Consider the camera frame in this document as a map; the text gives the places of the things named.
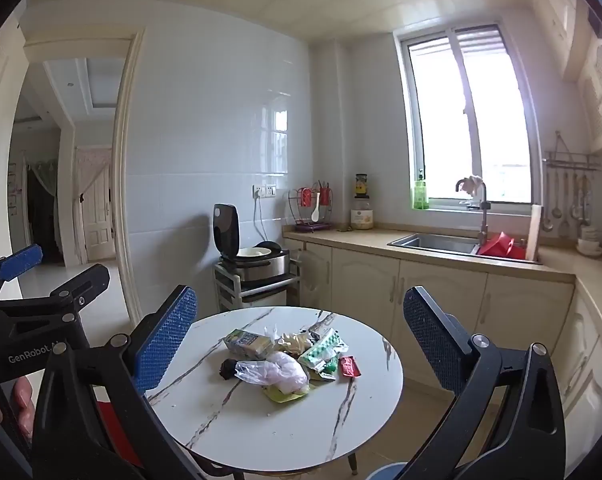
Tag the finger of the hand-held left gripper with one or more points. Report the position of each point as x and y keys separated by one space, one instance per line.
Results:
x=88 y=277
x=21 y=261

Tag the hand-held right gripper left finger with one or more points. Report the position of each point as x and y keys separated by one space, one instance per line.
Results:
x=166 y=340

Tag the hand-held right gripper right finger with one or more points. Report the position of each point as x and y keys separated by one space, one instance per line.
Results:
x=431 y=340

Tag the dark lump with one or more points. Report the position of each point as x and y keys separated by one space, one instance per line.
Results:
x=227 y=370

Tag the green yellow drink carton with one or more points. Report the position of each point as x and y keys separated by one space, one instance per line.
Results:
x=246 y=344

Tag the red sachet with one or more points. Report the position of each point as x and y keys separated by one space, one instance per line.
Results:
x=350 y=366

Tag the clear plastic bag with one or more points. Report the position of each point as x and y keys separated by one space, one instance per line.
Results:
x=270 y=333

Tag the small green wrapper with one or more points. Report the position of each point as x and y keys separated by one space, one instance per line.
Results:
x=326 y=371

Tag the green white wrapper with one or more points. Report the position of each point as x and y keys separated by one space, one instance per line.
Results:
x=321 y=350

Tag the pinkish plastic bag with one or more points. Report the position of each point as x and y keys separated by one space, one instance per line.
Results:
x=286 y=372

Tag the cream lump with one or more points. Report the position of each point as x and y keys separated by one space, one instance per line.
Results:
x=293 y=344

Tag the light blue trash bin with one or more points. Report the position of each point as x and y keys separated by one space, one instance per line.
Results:
x=386 y=473

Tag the person's left hand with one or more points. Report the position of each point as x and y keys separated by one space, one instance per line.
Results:
x=23 y=402

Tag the white hallway door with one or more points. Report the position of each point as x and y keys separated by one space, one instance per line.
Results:
x=97 y=210

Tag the steel sink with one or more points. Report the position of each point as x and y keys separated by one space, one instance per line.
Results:
x=431 y=243

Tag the red stool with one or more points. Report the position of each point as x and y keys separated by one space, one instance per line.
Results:
x=113 y=425

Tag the red basin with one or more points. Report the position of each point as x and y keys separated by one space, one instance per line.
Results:
x=501 y=247

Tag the black silver rice cooker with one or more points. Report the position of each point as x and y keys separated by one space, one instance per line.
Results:
x=261 y=265

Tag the metal faucet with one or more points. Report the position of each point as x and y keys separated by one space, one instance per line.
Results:
x=482 y=220

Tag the large clear jar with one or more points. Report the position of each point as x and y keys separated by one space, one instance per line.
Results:
x=362 y=217

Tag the green soap bottle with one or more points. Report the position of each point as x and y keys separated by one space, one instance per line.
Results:
x=421 y=197

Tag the wooden cutting board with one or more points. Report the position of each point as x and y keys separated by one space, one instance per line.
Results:
x=533 y=232

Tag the round marble table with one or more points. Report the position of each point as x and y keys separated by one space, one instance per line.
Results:
x=281 y=435

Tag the white cloth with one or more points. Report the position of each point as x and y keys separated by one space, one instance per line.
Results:
x=472 y=183

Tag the small yellow label jar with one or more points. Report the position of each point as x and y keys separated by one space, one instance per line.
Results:
x=362 y=186

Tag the white rice spoon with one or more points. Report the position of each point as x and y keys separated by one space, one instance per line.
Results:
x=317 y=207

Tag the stack of white bowls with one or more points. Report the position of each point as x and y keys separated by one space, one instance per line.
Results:
x=591 y=245

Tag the window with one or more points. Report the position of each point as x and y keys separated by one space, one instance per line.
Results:
x=461 y=120

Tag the cream door frame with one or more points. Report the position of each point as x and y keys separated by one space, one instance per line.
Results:
x=131 y=170

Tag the wall socket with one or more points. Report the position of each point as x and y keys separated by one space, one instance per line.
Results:
x=264 y=191

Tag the hanging utensil rail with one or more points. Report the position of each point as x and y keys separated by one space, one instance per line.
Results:
x=576 y=200

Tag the metal utensil rail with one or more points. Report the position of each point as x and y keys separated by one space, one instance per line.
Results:
x=571 y=161

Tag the cream wall cabinet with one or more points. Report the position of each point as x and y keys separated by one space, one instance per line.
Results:
x=601 y=80

